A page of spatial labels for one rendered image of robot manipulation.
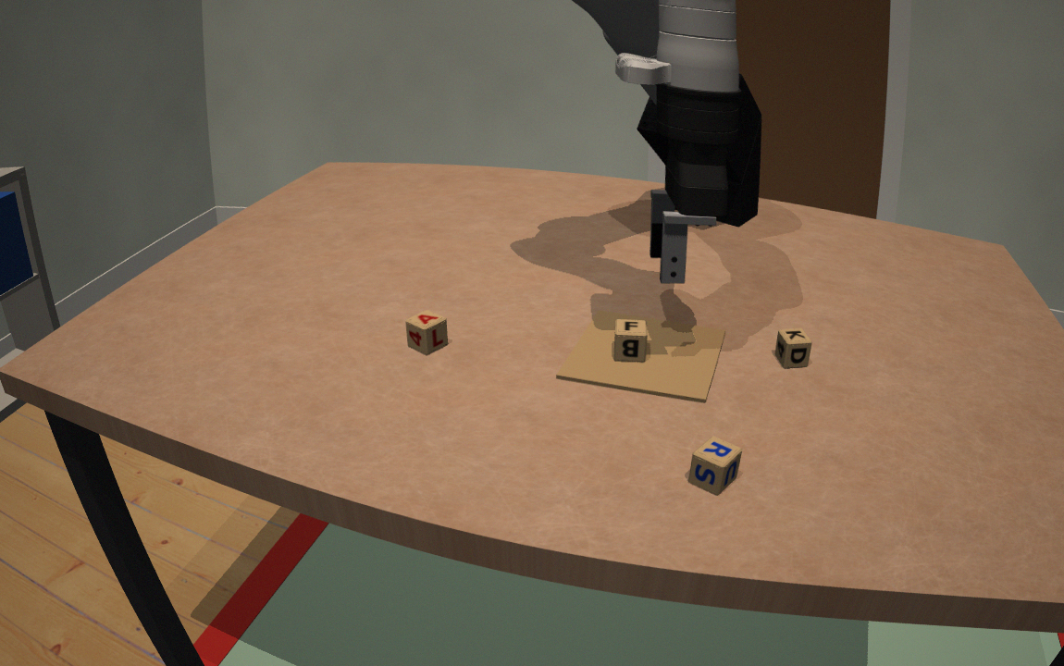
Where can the tan flat mat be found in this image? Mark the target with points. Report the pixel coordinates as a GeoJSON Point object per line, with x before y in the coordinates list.
{"type": "Point", "coordinates": [680, 361]}

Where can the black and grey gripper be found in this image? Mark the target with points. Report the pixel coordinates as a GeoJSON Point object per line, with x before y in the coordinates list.
{"type": "Point", "coordinates": [697, 81]}

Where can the tan wooden letter block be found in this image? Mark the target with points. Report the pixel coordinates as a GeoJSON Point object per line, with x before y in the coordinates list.
{"type": "Point", "coordinates": [793, 348]}
{"type": "Point", "coordinates": [426, 332]}
{"type": "Point", "coordinates": [714, 465]}
{"type": "Point", "coordinates": [630, 342]}

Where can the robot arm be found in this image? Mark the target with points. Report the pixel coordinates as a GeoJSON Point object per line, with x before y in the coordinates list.
{"type": "Point", "coordinates": [633, 25]}

